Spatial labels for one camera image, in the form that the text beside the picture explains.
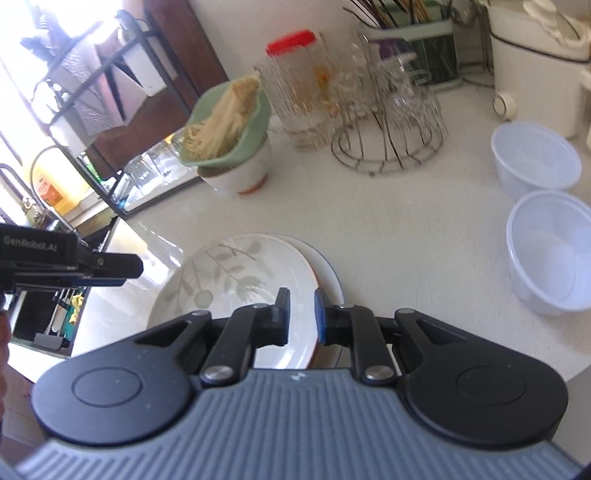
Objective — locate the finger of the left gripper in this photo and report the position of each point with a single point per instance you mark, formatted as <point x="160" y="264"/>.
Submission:
<point x="113" y="269"/>

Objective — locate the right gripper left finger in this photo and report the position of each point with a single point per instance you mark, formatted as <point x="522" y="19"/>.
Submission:
<point x="249" y="328"/>

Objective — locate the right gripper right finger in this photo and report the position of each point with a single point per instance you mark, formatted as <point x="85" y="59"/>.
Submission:
<point x="356" y="328"/>

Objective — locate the floral ceramic plate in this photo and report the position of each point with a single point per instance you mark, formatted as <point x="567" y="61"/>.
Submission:
<point x="242" y="270"/>

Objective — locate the translucent plastic bowl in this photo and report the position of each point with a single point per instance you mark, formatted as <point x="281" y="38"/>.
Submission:
<point x="531" y="157"/>
<point x="548" y="243"/>

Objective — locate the person left hand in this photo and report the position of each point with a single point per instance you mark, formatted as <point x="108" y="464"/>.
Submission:
<point x="5" y="331"/>

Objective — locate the yellow cloth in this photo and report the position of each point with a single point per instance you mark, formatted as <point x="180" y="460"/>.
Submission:
<point x="76" y="303"/>

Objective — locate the blue rim white plate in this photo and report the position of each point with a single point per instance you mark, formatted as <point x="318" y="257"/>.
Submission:
<point x="325" y="357"/>

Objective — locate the yellow detergent bottle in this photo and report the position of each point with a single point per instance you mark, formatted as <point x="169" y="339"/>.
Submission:
<point x="57" y="182"/>

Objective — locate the clear upturned glass left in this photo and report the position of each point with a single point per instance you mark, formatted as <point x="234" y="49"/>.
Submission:
<point x="143" y="174"/>

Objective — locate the clear upturned glass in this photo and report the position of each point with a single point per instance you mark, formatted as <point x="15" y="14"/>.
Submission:
<point x="143" y="174"/>
<point x="167" y="163"/>

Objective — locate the clear upturned glass middle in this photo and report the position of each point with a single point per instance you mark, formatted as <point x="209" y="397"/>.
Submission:
<point x="167" y="163"/>

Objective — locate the white ceramic bowl orange base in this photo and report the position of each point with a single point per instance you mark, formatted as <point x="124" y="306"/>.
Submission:
<point x="242" y="179"/>

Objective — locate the enoki mushroom bundle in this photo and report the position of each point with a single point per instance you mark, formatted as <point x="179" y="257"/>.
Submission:
<point x="218" y="134"/>

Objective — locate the black metal dish rack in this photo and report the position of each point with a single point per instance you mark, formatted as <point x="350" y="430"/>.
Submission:
<point x="64" y="82"/>

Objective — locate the green colander basket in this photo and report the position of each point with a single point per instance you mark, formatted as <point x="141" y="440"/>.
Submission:
<point x="252" y="137"/>

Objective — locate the red lid glass jar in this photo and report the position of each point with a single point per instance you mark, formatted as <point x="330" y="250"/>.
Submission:
<point x="295" y="73"/>

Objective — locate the green chopstick holder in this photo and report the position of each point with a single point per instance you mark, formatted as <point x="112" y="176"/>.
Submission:
<point x="420" y="31"/>

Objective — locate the white electric cooking pot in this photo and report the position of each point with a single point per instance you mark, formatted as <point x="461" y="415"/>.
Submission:
<point x="541" y="64"/>

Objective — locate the wire glass holder rack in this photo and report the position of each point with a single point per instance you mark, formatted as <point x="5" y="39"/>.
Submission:
<point x="388" y="122"/>

